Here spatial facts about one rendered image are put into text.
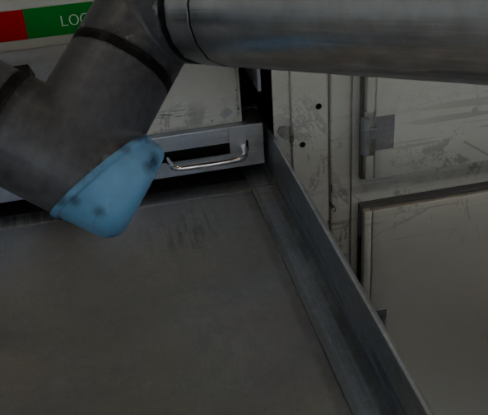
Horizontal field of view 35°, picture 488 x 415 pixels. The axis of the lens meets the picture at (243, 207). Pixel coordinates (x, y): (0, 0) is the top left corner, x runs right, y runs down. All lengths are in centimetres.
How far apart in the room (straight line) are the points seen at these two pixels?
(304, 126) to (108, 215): 53
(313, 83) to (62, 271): 38
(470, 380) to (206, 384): 68
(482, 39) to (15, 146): 28
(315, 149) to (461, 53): 64
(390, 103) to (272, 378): 42
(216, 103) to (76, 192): 53
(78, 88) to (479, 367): 95
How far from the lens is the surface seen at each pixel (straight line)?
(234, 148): 102
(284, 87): 98
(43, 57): 93
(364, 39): 42
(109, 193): 50
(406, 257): 113
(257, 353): 76
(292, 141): 101
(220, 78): 100
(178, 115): 101
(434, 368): 129
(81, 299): 87
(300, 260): 88
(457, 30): 39
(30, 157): 51
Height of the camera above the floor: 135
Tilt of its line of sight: 31 degrees down
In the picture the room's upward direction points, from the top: 4 degrees counter-clockwise
